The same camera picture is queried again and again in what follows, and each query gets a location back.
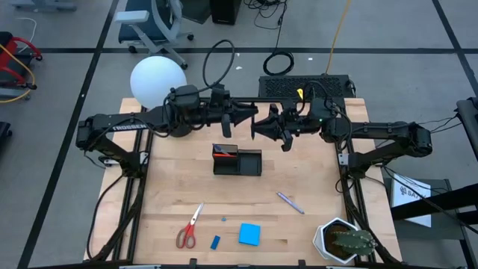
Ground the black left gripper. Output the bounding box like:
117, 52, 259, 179
209, 97, 260, 128

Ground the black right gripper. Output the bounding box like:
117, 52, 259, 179
251, 107, 313, 141

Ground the black mesh desk organizer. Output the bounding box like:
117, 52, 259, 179
211, 143, 263, 177

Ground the purple pen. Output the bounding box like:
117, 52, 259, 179
276, 191, 305, 215

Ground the blue sticky note pad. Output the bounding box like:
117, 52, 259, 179
238, 222, 262, 247

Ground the grey blue office chair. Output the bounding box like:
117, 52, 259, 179
114, 0, 195, 70

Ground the black vented computer case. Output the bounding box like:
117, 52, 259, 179
258, 74, 355, 100

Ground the white globe lamp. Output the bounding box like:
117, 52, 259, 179
129, 55, 187, 110

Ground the black tower computer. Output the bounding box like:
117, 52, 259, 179
209, 0, 242, 25

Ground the white hexagonal planter pot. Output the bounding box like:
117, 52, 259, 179
312, 217, 361, 265

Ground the green cactus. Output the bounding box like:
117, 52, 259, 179
331, 229, 378, 257

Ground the white paper sign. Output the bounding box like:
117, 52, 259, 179
390, 173, 432, 228

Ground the black equipment beam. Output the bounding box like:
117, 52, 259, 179
391, 184, 478, 222

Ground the red cart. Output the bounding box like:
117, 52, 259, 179
0, 31, 43, 104

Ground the black table frame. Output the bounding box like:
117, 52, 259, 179
84, 96, 403, 269

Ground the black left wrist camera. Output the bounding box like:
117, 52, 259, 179
220, 113, 233, 139

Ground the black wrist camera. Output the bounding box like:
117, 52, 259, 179
220, 113, 233, 139
280, 129, 294, 152

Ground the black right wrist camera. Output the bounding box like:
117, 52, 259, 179
280, 129, 294, 152

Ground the coiled black floor cable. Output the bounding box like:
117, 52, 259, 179
263, 51, 295, 77

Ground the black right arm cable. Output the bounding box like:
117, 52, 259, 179
298, 79, 354, 143

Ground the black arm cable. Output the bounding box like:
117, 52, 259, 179
202, 39, 236, 93
298, 79, 354, 143

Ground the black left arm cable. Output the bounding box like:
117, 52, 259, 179
202, 39, 236, 93

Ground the yellow hanging cable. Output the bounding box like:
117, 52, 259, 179
326, 0, 352, 75

